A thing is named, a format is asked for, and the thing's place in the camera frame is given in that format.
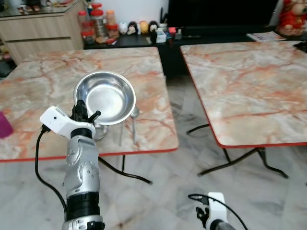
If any blue white small box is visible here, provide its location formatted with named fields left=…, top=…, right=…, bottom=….
left=155, top=27, right=168, bottom=44

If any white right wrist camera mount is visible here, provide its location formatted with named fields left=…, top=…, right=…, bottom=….
left=206, top=192, right=226, bottom=224

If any black television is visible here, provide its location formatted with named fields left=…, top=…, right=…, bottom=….
left=166, top=0, right=282, bottom=29

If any black low console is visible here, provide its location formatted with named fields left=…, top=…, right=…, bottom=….
left=83, top=31, right=307, bottom=78

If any purple plastic cup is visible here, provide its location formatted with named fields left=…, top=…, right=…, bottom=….
left=0, top=111, right=14, bottom=140

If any orange filled jar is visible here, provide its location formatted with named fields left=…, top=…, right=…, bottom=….
left=106, top=9, right=119, bottom=39

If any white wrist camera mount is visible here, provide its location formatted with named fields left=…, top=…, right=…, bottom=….
left=206, top=192, right=226, bottom=224
left=39, top=106, right=94, bottom=139

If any clear jar red lid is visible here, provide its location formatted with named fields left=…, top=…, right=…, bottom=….
left=78, top=10, right=93, bottom=46

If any slim steel utensil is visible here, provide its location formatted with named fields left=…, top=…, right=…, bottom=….
left=118, top=122, right=126, bottom=147

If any black white round figurine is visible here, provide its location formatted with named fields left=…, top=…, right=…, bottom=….
left=128, top=21, right=139, bottom=35

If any marble folding table red edge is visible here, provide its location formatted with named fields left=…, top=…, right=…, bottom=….
left=0, top=46, right=179, bottom=185
left=179, top=40, right=307, bottom=179

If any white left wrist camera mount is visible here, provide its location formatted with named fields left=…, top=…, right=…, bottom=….
left=39, top=106, right=94, bottom=139

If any tall jar red lid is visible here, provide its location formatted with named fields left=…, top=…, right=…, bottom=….
left=91, top=3, right=107, bottom=40

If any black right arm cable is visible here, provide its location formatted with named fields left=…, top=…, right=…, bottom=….
left=188, top=193, right=250, bottom=230

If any yellow round figurine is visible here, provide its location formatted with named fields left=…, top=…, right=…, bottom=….
left=139, top=20, right=150, bottom=35

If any steel spoon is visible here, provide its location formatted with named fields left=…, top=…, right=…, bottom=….
left=129, top=106, right=141, bottom=145

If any light wooden cabinet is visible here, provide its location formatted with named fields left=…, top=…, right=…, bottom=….
left=0, top=0, right=86, bottom=66

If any printed magazine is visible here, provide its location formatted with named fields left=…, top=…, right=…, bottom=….
left=246, top=31, right=286, bottom=43

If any dark round figurine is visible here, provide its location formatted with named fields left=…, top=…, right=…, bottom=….
left=149, top=20, right=159, bottom=35

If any small steel cup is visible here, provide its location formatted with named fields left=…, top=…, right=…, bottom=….
left=93, top=122, right=109, bottom=141

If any large steel bowl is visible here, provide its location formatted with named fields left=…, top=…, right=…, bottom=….
left=73, top=70, right=137, bottom=127

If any red fortune figurine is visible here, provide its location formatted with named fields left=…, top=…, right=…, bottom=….
left=277, top=0, right=307, bottom=37

